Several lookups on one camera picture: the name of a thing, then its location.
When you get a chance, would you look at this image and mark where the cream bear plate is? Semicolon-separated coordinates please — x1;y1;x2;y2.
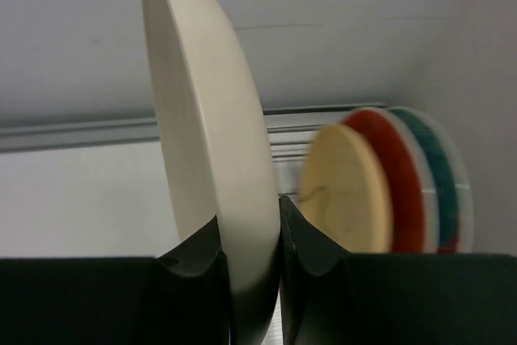
141;0;280;344

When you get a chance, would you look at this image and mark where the yellow plate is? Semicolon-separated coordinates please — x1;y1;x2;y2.
298;124;393;253

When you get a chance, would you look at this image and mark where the red teal floral plate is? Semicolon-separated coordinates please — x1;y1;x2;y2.
389;106;474;254
343;107;439;254

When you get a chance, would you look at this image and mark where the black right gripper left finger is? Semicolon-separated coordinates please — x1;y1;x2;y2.
1;220;230;344

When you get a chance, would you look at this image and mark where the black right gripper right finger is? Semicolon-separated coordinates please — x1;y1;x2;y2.
280;196;516;344

